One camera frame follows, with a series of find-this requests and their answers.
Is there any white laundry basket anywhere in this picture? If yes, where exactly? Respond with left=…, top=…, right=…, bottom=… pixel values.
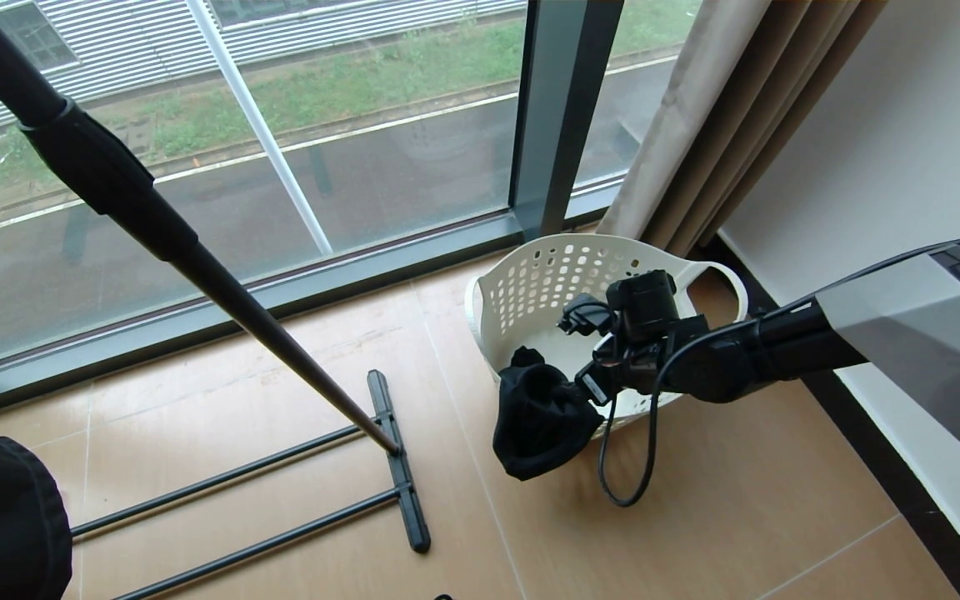
left=465, top=233, right=749, bottom=438

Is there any window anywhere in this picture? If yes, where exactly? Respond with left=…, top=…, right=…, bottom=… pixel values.
left=0, top=0, right=702, bottom=415

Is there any beige curtain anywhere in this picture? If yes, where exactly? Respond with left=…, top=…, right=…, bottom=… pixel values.
left=597, top=0, right=889, bottom=258

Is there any black garment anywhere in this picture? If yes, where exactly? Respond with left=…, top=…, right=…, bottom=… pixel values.
left=492, top=346, right=606, bottom=482

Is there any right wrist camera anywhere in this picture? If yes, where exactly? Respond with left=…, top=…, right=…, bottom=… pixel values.
left=559, top=293, right=614, bottom=337

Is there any black clothes rack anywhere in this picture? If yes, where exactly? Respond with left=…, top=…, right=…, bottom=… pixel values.
left=0, top=0, right=433, bottom=600

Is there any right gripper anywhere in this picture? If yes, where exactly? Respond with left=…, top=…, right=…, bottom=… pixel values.
left=576, top=323, right=762, bottom=407

